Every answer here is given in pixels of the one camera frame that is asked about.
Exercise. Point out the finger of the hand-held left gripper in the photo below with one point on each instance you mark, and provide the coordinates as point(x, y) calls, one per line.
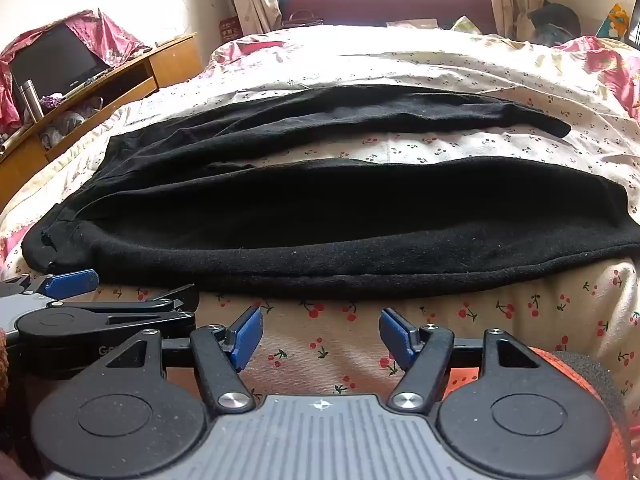
point(165, 301)
point(70, 282)

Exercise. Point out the wooden cabinet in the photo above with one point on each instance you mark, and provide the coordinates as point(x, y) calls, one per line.
point(170, 65)

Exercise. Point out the pink floral cloth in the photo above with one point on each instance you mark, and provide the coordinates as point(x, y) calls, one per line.
point(117, 35)

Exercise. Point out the pink floral blanket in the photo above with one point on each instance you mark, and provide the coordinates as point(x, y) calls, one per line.
point(612, 67)

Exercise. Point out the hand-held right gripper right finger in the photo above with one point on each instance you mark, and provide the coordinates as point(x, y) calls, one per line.
point(395, 335)

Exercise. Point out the colourful printed bag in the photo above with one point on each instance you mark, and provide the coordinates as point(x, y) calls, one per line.
point(616, 21)

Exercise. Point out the black bag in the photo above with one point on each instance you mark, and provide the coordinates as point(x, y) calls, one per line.
point(552, 22)

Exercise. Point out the black television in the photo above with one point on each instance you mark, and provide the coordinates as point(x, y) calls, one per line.
point(57, 60)

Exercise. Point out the maroon sofa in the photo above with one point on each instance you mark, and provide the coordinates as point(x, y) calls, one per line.
point(380, 5)

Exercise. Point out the black pants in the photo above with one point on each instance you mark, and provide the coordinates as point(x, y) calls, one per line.
point(350, 220)

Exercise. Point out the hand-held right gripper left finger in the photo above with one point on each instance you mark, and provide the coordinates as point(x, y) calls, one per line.
point(247, 337)

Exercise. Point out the cherry print quilt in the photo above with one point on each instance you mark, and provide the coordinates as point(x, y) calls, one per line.
point(380, 60)

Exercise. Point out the dark handbag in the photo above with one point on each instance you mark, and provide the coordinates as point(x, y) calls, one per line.
point(300, 20)

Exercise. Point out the grey white shoe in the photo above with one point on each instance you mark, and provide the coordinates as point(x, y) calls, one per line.
point(67, 121)
point(51, 137)

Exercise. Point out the purple cloth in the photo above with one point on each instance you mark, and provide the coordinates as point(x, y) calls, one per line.
point(51, 103)

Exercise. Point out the steel thermos flask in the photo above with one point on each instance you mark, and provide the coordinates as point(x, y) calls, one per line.
point(31, 102)

